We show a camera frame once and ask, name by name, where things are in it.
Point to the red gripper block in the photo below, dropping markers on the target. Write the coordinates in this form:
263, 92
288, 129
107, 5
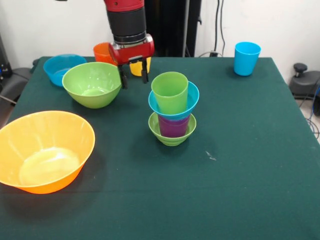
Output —
132, 52

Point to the green cup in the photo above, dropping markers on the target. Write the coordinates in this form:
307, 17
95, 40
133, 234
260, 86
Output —
171, 97

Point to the large green bowl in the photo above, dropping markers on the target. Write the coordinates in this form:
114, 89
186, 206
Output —
91, 85

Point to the small cyan bowl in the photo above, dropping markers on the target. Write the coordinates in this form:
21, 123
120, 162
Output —
193, 100

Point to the purple cup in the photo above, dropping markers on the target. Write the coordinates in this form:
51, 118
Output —
173, 128

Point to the small green bowl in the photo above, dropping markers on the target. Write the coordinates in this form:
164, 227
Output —
171, 141

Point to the large blue bowl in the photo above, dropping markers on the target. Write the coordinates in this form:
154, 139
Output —
55, 67

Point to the yellow cup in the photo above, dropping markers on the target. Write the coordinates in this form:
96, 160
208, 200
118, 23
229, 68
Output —
136, 69

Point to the red-orange cup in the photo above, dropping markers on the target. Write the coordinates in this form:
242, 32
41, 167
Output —
101, 53

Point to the blue cup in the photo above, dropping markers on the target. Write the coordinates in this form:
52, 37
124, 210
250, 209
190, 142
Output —
247, 60

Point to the dark green tablecloth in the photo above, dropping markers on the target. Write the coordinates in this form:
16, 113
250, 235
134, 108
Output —
175, 187

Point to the large orange bowl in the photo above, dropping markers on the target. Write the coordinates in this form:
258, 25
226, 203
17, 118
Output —
45, 155

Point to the grey floor base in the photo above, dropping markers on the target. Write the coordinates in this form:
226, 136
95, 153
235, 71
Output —
15, 82

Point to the black equipment box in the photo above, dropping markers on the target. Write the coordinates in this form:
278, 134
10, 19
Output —
4, 62

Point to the grey base with black knob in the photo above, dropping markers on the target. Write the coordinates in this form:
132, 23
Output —
303, 85

